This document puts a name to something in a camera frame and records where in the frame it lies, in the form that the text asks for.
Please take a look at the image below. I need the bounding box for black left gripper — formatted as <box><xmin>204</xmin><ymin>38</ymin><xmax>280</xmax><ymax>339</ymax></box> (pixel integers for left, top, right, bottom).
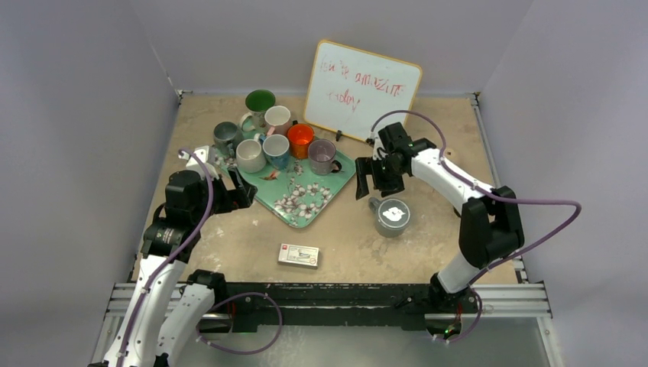
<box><xmin>191</xmin><ymin>166</ymin><xmax>255</xmax><ymax>224</ymax></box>

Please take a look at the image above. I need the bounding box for white speckled mug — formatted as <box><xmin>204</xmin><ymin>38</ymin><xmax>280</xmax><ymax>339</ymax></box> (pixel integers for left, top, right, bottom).
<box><xmin>235</xmin><ymin>139</ymin><xmax>267</xmax><ymax>174</ymax></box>

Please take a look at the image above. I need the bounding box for grey ribbed mug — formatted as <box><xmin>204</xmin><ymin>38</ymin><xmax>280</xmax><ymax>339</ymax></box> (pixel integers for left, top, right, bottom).
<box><xmin>368</xmin><ymin>197</ymin><xmax>412</xmax><ymax>238</ymax></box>

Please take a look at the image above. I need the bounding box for blue grey mug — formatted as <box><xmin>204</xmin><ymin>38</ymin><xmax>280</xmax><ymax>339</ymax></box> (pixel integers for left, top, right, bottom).
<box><xmin>212</xmin><ymin>122</ymin><xmax>245</xmax><ymax>158</ymax></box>

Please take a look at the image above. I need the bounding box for lilac mug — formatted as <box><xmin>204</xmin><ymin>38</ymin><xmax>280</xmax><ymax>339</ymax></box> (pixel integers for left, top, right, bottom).
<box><xmin>308</xmin><ymin>139</ymin><xmax>342</xmax><ymax>176</ymax></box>

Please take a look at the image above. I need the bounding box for pink faceted mug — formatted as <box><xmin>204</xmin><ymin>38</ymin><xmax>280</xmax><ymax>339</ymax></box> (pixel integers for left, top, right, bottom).
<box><xmin>264</xmin><ymin>106</ymin><xmax>292</xmax><ymax>135</ymax></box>

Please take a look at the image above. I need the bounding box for orange mug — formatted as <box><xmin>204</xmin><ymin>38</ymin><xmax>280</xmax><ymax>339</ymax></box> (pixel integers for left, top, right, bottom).
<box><xmin>287</xmin><ymin>123</ymin><xmax>315</xmax><ymax>160</ymax></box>

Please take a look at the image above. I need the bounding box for floral mug green inside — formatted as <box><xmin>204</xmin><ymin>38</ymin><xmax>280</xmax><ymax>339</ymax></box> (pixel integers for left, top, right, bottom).
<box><xmin>239</xmin><ymin>89</ymin><xmax>276</xmax><ymax>132</ymax></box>

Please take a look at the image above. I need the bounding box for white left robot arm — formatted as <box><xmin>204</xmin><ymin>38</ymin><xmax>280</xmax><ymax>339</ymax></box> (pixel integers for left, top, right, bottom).
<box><xmin>97</xmin><ymin>169</ymin><xmax>258</xmax><ymax>366</ymax></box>

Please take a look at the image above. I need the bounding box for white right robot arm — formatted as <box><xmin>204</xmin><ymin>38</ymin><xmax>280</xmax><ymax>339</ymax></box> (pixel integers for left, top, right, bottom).
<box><xmin>355</xmin><ymin>122</ymin><xmax>524</xmax><ymax>311</ymax></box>

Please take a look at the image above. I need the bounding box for green floral tray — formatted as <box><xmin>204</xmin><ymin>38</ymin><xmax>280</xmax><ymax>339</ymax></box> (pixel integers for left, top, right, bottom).
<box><xmin>214</xmin><ymin>130</ymin><xmax>355</xmax><ymax>228</ymax></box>

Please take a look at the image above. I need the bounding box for yellow framed whiteboard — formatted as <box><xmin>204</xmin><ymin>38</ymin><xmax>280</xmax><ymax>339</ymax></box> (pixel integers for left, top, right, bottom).
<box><xmin>303</xmin><ymin>40</ymin><xmax>423</xmax><ymax>141</ymax></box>

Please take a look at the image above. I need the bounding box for small white cardboard box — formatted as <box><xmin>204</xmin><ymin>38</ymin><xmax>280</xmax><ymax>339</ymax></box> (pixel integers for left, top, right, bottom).
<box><xmin>277</xmin><ymin>243</ymin><xmax>320</xmax><ymax>268</ymax></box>

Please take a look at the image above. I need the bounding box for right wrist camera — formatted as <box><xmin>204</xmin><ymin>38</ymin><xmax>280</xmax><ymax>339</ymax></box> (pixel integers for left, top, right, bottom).
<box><xmin>371</xmin><ymin>135</ymin><xmax>388</xmax><ymax>161</ymax></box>

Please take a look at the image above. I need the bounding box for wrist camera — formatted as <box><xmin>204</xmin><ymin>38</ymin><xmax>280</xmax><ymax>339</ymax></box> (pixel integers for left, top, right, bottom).
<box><xmin>178</xmin><ymin>145</ymin><xmax>218</xmax><ymax>180</ymax></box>
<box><xmin>371</xmin><ymin>135</ymin><xmax>388</xmax><ymax>161</ymax></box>

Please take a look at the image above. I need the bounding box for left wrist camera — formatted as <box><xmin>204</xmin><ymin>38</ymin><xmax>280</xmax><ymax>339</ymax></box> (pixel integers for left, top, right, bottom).
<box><xmin>178</xmin><ymin>145</ymin><xmax>218</xmax><ymax>180</ymax></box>

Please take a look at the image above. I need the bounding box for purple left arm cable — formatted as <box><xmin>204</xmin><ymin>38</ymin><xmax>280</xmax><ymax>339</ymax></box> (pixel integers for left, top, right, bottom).
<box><xmin>115</xmin><ymin>148</ymin><xmax>215</xmax><ymax>367</ymax></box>

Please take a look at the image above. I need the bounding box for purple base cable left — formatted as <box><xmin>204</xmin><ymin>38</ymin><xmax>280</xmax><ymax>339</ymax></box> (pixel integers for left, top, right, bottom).
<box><xmin>195</xmin><ymin>292</ymin><xmax>284</xmax><ymax>356</ymax></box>

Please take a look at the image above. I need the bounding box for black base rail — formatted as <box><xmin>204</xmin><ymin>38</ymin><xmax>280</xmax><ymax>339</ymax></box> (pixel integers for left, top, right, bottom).
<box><xmin>106</xmin><ymin>281</ymin><xmax>552</xmax><ymax>336</ymax></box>

